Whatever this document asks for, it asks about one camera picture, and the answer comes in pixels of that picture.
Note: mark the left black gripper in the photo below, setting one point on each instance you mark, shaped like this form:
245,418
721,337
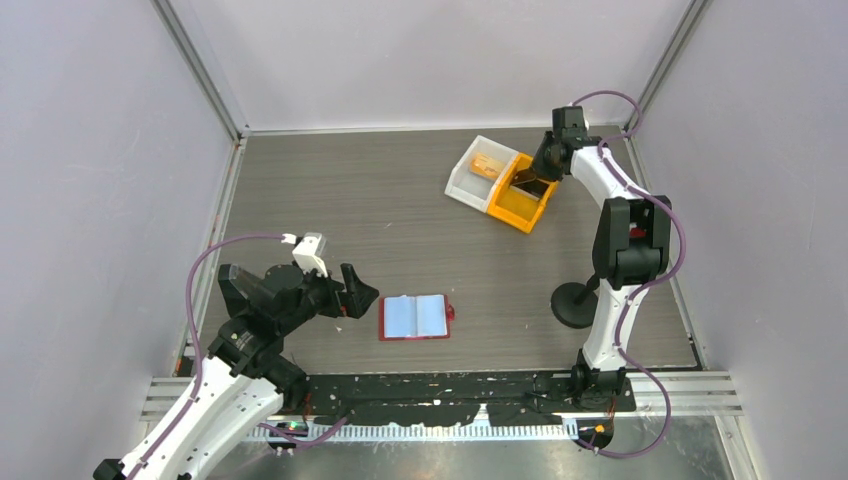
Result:
355,300

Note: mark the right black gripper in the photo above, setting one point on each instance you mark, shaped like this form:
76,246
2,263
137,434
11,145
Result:
539,164

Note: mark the red card holder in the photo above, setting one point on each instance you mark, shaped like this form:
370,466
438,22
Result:
422,317

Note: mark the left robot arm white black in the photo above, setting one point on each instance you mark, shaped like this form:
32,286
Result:
244,377

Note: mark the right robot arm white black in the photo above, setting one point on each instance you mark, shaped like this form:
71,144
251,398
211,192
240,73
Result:
600,362

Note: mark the orange plastic bin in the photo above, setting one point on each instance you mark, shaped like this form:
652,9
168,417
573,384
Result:
514,206

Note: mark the white plastic bin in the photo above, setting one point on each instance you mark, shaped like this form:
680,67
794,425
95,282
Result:
473,179

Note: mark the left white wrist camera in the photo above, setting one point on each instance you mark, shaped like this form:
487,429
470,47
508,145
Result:
307,252

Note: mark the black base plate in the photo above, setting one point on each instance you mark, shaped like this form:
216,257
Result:
508,398

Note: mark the aluminium front rail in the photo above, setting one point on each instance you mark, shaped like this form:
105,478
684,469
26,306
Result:
691,393

